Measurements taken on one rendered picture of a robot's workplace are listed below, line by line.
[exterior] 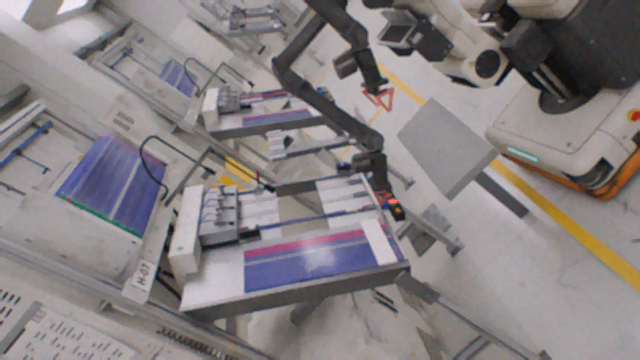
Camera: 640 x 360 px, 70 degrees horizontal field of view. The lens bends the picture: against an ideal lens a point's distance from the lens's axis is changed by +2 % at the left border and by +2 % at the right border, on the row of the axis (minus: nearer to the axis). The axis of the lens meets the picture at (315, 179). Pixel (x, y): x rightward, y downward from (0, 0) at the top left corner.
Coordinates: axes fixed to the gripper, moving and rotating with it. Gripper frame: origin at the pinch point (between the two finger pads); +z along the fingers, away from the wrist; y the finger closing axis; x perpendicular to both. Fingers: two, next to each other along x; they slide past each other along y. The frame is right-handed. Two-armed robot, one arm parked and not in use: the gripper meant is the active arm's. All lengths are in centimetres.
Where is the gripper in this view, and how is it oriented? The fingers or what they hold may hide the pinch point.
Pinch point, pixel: (381, 203)
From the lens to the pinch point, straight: 173.4
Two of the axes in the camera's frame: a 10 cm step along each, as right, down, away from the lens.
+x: 9.9, -1.5, 0.6
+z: 1.1, 8.9, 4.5
